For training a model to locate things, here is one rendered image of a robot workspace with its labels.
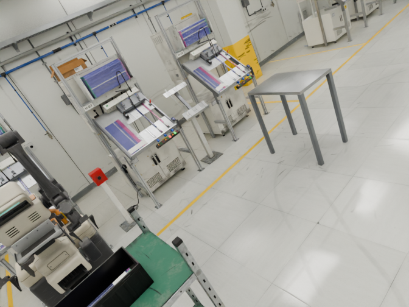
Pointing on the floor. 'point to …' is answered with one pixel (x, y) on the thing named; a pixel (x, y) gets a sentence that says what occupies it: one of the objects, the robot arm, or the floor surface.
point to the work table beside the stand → (288, 87)
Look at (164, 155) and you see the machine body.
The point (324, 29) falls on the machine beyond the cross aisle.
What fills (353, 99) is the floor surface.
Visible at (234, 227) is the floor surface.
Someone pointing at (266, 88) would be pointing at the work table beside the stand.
